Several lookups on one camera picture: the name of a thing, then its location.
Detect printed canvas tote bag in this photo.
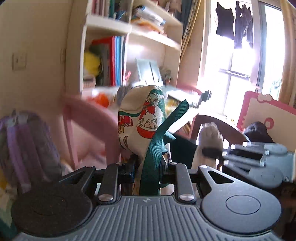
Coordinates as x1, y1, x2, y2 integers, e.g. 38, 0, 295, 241
118, 85, 189, 196

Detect dark wooden chair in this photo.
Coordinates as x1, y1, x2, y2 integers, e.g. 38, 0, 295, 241
190, 114, 250, 150

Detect pink chair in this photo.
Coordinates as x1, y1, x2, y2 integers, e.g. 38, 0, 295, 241
62, 94, 120, 168

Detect pink framed board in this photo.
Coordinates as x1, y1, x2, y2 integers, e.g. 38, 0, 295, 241
237, 91, 296, 152

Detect purple grey backpack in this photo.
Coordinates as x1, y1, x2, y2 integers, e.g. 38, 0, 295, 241
1, 111, 62, 193

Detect cream bookshelf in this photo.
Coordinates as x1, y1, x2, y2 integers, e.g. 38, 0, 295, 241
65, 1, 183, 95

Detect dark hanging clothes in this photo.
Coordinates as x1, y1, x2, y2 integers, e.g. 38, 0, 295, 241
215, 1, 253, 49

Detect wall light switch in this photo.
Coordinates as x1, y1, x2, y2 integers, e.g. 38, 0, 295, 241
12, 52, 27, 71

